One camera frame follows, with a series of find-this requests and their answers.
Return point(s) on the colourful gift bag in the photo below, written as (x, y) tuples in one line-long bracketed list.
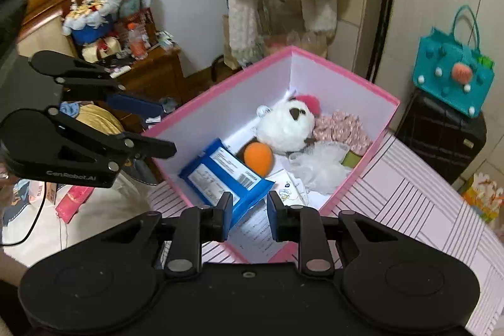
[(484, 195)]

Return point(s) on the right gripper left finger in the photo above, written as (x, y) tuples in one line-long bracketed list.
[(193, 228)]

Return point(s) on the striped table cloth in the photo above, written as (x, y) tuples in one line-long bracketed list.
[(399, 190)]

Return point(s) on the black suitcase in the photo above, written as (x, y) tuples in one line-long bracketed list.
[(447, 140)]

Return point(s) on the blue wet wipes pack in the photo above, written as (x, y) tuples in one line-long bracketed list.
[(216, 170)]

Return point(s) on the orange makeup sponge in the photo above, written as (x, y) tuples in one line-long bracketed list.
[(259, 158)]

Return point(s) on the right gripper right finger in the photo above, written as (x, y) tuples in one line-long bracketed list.
[(309, 230)]

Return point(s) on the pink fluffy heart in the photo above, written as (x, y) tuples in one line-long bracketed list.
[(311, 102)]

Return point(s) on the white mesh bath pouf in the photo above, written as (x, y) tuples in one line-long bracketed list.
[(320, 167)]

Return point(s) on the green makeup sponge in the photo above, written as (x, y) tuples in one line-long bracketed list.
[(351, 160)]

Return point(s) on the pink floral scrunchie cloth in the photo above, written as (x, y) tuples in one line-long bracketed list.
[(343, 127)]

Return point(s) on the pink cardboard box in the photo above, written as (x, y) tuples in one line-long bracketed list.
[(231, 111)]

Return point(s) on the white tissue pack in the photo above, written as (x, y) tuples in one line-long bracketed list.
[(289, 189)]

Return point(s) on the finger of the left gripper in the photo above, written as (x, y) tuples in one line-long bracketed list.
[(139, 106)]

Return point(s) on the wooden nightstand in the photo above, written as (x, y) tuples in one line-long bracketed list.
[(155, 78)]

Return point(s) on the white owl plush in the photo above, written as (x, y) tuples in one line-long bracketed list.
[(286, 128)]

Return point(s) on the teal felt handbag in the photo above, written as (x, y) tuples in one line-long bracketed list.
[(453, 72)]

